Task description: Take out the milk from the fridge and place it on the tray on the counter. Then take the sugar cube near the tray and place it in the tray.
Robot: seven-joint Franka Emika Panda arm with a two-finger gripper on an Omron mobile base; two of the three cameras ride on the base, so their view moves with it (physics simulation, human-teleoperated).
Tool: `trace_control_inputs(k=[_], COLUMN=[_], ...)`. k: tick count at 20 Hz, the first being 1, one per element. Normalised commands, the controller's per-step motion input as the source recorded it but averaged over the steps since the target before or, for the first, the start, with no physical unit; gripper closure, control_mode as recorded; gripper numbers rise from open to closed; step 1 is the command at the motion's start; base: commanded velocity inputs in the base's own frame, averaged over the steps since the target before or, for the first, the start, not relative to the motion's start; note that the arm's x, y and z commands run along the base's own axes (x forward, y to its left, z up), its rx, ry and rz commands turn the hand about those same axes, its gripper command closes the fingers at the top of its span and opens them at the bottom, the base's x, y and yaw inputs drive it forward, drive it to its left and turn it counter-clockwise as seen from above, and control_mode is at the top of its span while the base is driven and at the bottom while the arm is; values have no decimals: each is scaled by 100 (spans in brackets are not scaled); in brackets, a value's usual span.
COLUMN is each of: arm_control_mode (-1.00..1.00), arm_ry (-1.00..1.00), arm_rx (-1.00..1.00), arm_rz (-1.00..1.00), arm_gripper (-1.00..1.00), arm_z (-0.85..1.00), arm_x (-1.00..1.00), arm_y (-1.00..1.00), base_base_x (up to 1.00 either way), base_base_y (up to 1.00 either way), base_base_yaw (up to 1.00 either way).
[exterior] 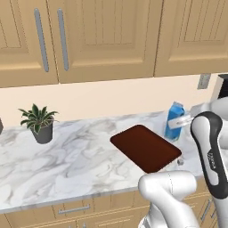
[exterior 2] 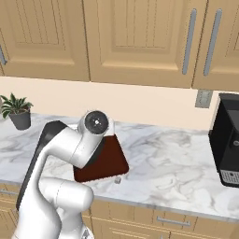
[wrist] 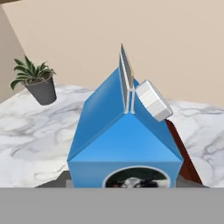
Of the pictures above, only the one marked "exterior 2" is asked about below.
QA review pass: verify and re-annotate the grey drawer handle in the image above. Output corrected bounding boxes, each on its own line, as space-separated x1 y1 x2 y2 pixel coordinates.
0 189 20 197
156 216 191 228

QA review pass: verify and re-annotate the potted green plant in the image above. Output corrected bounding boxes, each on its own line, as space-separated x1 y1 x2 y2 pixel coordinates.
0 92 35 131

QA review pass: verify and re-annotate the tan drawer front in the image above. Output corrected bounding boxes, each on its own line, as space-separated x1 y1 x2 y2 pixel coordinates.
0 182 21 206
90 199 239 239

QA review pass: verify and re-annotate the grey wall socket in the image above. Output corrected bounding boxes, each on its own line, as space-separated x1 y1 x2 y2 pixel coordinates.
194 89 215 109

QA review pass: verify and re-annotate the tan wall cupboard door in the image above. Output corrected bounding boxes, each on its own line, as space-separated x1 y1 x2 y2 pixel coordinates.
191 0 239 93
81 0 208 90
0 0 91 82

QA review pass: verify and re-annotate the dark brown tray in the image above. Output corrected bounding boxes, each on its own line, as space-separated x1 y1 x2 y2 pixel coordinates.
73 134 130 184

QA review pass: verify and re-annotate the black coffee machine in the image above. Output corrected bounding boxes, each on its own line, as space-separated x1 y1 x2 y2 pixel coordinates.
208 92 239 189

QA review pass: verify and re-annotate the grey cupboard handle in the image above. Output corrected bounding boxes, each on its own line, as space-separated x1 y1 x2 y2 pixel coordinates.
181 8 198 76
203 8 223 77
0 45 7 66

